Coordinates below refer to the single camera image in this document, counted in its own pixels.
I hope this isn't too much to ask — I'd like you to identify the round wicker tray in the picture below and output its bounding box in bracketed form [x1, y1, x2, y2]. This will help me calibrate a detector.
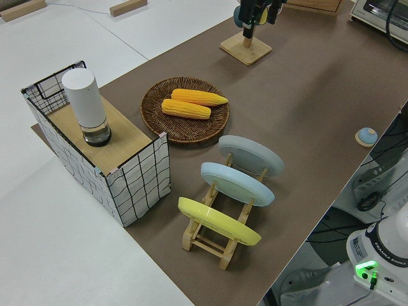
[140, 76, 231, 146]

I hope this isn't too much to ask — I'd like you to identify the long wooden block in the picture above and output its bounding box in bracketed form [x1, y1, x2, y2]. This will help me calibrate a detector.
[0, 0, 47, 22]

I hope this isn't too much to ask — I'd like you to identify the grey power strip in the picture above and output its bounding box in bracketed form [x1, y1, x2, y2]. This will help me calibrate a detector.
[352, 159, 388, 199]

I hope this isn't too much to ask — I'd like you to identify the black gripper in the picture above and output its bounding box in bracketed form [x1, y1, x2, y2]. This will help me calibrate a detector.
[238, 0, 286, 40]

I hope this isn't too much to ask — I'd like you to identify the wooden plate rack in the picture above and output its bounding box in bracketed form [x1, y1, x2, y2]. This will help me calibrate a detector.
[182, 152, 269, 271]

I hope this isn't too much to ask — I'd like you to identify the wooden cabinet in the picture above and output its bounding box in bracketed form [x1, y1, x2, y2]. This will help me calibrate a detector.
[282, 0, 345, 17]

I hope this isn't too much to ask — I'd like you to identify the yellow plate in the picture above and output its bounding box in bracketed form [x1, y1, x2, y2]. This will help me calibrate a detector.
[177, 196, 263, 247]

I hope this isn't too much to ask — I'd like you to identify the grey plate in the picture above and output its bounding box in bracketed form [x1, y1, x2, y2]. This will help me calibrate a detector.
[217, 135, 286, 179]

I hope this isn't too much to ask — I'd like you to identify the white toaster oven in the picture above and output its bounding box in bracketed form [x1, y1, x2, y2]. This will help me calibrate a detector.
[349, 0, 408, 55]

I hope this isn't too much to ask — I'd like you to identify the blue service bell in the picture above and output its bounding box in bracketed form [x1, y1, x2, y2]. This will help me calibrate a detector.
[354, 127, 379, 148]

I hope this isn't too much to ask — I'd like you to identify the wooden mug tree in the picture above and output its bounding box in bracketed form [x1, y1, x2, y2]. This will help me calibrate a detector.
[219, 31, 273, 67]

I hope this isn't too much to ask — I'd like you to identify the brown table mat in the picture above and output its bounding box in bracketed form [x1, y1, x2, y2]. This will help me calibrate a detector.
[30, 0, 408, 306]

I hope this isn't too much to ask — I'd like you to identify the yellow corn cob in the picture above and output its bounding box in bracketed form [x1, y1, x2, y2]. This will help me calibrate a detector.
[161, 98, 212, 120]
[171, 88, 230, 107]

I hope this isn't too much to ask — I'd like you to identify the wire grid storage box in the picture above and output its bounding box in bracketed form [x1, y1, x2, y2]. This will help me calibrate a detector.
[21, 60, 172, 228]

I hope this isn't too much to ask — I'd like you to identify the teal mug yellow inside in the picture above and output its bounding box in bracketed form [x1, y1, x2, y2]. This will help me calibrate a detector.
[233, 6, 269, 28]

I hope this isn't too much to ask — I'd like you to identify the light blue plate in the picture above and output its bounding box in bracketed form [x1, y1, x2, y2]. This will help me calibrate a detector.
[200, 162, 276, 208]

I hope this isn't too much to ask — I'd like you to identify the black cable over oven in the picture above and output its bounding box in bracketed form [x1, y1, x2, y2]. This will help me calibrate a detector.
[384, 0, 408, 55]

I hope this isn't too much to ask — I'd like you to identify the white cylinder humidifier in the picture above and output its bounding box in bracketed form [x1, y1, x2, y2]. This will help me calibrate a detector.
[61, 69, 113, 147]

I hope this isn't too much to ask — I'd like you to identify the short wooden block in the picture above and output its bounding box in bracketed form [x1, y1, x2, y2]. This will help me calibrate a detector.
[109, 0, 149, 17]

